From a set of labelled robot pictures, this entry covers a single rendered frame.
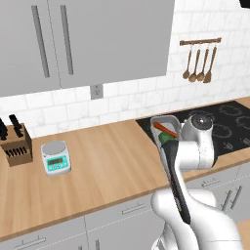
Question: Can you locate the orange carrot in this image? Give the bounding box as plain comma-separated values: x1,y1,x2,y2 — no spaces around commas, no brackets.
153,121,179,139

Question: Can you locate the green broccoli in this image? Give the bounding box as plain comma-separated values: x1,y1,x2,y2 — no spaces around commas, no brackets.
158,132,177,146

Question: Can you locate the grey vegetable container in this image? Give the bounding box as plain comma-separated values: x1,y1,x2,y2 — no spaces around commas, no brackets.
149,114,182,156

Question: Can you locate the white teal kitchen scale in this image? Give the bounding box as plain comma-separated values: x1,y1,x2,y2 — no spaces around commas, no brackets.
40,140,71,178

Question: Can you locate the wooden hanging spoon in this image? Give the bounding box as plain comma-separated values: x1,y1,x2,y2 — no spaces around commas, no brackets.
187,44,202,83
196,43,210,82
182,44,193,80

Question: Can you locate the grey drawer front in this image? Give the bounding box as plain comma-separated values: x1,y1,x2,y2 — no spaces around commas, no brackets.
0,216,88,250
84,191,164,232
184,164,242,196

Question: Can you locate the wooden hanging spatula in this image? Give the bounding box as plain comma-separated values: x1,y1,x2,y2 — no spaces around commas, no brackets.
203,42,218,84

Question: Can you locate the black hob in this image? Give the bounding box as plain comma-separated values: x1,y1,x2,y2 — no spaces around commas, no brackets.
135,100,250,161

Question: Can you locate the wooden knife block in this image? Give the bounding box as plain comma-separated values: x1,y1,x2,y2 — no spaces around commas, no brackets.
0,122,34,168

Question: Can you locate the grey base cupboard door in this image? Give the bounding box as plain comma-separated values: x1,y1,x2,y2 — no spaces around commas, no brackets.
228,162,250,224
208,180,238,214
86,215,166,250

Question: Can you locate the grey wall socket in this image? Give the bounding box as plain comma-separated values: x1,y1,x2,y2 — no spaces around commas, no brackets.
90,84,104,101

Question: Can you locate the grey drawer handle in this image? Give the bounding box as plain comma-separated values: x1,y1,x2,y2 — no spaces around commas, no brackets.
121,202,146,216
14,236,47,250
200,177,223,188

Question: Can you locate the wide grey wall cupboard door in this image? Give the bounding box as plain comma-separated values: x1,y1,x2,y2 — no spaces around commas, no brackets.
47,0,176,90

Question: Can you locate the grey cupboard door handle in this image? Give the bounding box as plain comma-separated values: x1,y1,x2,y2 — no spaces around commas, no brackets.
30,5,51,79
59,4,75,76

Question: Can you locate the black knife handle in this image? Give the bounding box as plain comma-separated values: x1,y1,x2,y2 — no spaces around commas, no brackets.
8,113,24,139
0,118,9,142

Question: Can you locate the wooden utensil rail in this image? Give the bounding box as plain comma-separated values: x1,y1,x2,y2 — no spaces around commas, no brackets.
179,37,223,47

